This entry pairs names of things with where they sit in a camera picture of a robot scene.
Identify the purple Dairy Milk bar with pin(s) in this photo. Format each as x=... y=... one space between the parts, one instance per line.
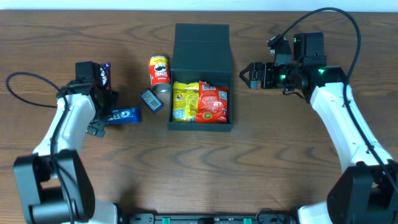
x=106 y=75

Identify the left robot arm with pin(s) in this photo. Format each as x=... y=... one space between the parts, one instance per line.
x=52 y=182

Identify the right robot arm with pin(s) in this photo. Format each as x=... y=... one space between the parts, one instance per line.
x=366 y=190

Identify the black gift box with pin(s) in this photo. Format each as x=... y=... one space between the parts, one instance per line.
x=202 y=53

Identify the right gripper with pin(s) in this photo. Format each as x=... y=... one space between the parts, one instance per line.
x=261 y=75

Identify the small dark blue packet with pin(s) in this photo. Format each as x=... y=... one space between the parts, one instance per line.
x=151 y=100

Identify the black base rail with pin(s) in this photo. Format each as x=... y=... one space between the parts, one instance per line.
x=263 y=218

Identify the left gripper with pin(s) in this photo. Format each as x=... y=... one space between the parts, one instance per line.
x=101 y=125

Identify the red Pringles can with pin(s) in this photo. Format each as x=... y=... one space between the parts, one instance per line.
x=159 y=73

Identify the yellow snack bag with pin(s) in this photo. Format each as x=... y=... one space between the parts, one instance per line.
x=185 y=102

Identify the red snack bag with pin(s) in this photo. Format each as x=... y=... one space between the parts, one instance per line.
x=212 y=104

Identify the blue Oreo cookie pack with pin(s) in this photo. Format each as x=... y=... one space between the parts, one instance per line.
x=125 y=116

